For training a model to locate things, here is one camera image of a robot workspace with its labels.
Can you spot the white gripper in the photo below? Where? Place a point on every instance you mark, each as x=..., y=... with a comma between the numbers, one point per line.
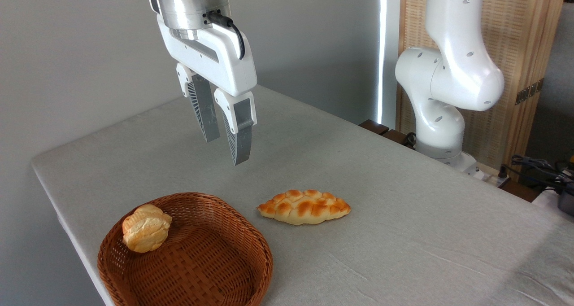
x=224, y=59

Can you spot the round pale bread roll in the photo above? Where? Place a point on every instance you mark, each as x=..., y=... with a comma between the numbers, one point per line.
x=145, y=229

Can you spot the braided golden bread loaf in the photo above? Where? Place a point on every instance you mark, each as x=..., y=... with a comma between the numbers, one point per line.
x=305, y=206

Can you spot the brown woven wicker basket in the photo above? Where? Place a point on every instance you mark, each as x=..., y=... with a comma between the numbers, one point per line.
x=197, y=261

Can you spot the dark brown wooden block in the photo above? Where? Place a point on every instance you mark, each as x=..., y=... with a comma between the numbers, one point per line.
x=385, y=131

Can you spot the grey metal pot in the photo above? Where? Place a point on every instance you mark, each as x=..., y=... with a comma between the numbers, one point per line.
x=567, y=203

